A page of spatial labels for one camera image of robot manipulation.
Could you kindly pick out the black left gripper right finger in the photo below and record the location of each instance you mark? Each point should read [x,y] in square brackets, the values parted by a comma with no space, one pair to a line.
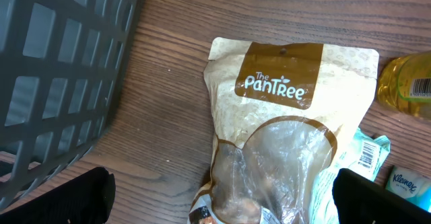
[359,201]

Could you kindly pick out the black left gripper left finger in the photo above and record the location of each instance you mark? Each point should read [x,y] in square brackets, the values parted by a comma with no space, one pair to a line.
[86,199]

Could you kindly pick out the teal snack packet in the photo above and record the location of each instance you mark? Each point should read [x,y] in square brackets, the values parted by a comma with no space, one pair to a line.
[363,155]

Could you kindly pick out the teal Kleenex tissue pack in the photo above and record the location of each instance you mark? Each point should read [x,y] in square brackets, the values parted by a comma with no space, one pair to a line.
[410,185]

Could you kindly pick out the PanTree beige snack pouch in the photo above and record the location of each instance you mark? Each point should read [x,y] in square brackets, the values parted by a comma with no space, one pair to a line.
[282,115]

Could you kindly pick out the yellow Vim drink bottle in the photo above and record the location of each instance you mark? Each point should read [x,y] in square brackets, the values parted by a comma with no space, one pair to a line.
[404,85]

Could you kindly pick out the grey plastic basket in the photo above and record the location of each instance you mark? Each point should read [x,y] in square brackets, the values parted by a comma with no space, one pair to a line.
[62,68]

